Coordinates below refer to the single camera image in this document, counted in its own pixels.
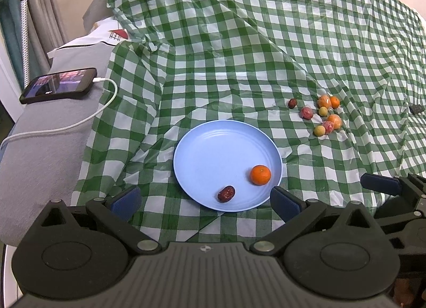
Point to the large orange tangerine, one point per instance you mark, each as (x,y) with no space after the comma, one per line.
(260,174)

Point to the light blue plate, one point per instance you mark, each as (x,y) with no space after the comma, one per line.
(216,158)

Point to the grey cushion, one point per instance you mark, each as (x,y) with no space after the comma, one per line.
(43,168)

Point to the dark red date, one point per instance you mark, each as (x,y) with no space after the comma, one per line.
(292,103)

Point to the small orange kumquat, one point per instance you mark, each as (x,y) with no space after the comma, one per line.
(335,121)
(323,101)
(334,102)

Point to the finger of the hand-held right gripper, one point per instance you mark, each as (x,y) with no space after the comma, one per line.
(379,184)

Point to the grey pillow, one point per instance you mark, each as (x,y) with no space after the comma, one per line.
(98,11)

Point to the grey curtain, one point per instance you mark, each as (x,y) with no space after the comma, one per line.
(48,5)

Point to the small yellow green fruit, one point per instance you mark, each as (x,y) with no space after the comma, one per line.
(322,111)

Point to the small yellow round fruit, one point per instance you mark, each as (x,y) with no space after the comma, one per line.
(320,131)

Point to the white paper sheet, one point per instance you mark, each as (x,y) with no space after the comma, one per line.
(90,39)

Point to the green white checked tablecloth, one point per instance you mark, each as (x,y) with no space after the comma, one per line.
(233,45)

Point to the pink red round fruit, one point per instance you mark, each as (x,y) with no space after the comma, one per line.
(307,113)
(328,127)

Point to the black smartphone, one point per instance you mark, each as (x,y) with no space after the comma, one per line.
(56,85)

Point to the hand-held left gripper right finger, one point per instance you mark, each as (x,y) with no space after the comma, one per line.
(283,200)

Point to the small black device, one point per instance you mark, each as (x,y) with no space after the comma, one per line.
(416,108)

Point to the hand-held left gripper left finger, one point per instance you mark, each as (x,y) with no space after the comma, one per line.
(125,200)

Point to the teal hanging cloth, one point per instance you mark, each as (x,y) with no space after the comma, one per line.
(13,28)

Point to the wrinkled red date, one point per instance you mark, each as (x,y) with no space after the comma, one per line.
(226,193)

